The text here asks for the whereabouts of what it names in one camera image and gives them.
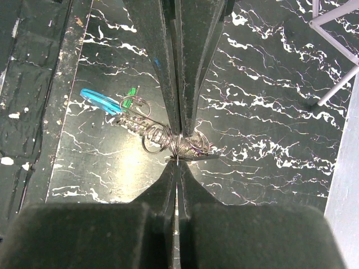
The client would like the perforated music stand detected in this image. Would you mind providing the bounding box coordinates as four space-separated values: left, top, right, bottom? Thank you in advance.
309 0 358 110

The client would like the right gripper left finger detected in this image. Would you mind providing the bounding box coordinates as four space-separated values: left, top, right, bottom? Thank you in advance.
1 163 176 268

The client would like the green key tag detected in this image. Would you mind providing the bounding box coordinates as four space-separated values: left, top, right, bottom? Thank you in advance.
122 86 140 108

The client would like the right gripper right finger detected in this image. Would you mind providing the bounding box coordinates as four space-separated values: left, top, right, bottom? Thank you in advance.
178 162 345 268

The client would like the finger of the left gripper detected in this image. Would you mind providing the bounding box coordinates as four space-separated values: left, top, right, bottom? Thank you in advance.
124 0 180 135
175 1 225 137

